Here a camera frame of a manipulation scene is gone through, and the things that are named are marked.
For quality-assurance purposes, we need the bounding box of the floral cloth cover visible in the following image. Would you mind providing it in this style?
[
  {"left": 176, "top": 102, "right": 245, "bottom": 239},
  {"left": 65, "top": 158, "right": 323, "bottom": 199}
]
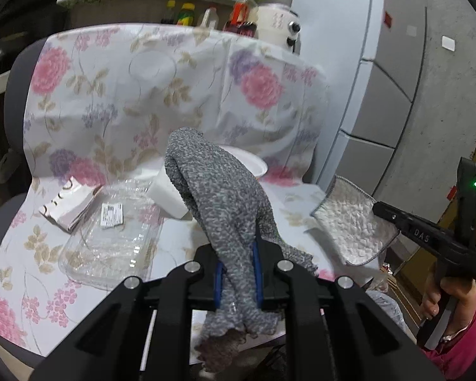
[{"left": 0, "top": 24, "right": 381, "bottom": 358}]

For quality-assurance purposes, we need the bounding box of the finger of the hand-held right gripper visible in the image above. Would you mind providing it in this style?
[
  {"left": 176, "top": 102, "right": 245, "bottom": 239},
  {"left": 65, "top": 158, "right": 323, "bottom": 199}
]
[{"left": 372, "top": 201, "right": 461, "bottom": 253}]

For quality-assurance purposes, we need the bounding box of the yellow green sauce bottle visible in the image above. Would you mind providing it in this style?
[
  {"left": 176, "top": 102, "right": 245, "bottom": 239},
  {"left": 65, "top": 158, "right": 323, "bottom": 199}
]
[{"left": 177, "top": 3, "right": 196, "bottom": 26}]

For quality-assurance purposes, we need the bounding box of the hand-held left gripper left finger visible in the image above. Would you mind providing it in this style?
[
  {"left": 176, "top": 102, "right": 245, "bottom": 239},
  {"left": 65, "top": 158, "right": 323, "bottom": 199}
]
[{"left": 32, "top": 244, "right": 225, "bottom": 381}]

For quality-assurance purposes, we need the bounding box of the white refrigerator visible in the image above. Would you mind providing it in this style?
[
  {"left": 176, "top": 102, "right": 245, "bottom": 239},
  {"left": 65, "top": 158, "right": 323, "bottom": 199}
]
[{"left": 301, "top": 0, "right": 429, "bottom": 195}]

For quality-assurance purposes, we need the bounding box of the white quilted cloth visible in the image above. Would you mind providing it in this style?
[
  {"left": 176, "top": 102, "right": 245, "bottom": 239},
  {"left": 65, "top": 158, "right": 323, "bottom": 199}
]
[{"left": 311, "top": 175, "right": 401, "bottom": 266}]

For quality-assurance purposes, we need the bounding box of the dark soy sauce bottle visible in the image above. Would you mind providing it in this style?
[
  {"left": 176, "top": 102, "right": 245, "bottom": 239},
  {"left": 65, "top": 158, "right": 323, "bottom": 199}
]
[{"left": 161, "top": 0, "right": 177, "bottom": 24}]

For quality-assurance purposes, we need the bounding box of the white rice cooker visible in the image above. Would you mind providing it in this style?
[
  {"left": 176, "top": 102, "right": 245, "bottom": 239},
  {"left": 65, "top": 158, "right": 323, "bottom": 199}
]
[{"left": 257, "top": 4, "right": 302, "bottom": 54}]

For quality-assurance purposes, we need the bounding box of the person's right hand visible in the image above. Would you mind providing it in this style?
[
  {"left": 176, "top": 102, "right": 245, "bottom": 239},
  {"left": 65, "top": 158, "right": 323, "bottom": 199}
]
[{"left": 420, "top": 264, "right": 476, "bottom": 340}]

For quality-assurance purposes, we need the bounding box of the person's right forearm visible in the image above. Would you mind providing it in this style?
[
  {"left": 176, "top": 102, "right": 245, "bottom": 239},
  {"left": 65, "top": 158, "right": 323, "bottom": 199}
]
[{"left": 420, "top": 297, "right": 476, "bottom": 381}]

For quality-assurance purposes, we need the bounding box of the white plastic bin bag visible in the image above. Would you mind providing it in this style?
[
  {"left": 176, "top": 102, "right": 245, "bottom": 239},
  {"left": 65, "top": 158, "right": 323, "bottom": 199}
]
[{"left": 367, "top": 290, "right": 417, "bottom": 342}]

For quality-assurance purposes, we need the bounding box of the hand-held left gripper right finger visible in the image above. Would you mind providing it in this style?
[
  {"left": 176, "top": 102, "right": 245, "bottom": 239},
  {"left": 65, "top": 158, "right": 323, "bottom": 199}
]
[{"left": 251, "top": 237, "right": 433, "bottom": 381}]

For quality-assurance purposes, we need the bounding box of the silver snack wrapper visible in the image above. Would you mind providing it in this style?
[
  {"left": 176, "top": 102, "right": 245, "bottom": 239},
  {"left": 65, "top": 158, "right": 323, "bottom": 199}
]
[{"left": 39, "top": 177, "right": 104, "bottom": 234}]

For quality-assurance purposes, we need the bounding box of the white paper box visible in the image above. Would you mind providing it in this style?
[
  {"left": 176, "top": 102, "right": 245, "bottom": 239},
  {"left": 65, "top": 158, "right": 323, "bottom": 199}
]
[{"left": 149, "top": 167, "right": 193, "bottom": 220}]

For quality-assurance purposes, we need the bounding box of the grey knit cloth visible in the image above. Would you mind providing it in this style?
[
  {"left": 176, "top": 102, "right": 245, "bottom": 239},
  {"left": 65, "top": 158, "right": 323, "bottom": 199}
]
[{"left": 164, "top": 127, "right": 320, "bottom": 374}]

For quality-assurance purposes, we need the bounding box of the clear plastic food container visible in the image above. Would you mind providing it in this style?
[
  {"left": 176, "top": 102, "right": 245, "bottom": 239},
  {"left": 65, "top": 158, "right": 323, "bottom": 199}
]
[{"left": 59, "top": 178, "right": 163, "bottom": 290}]

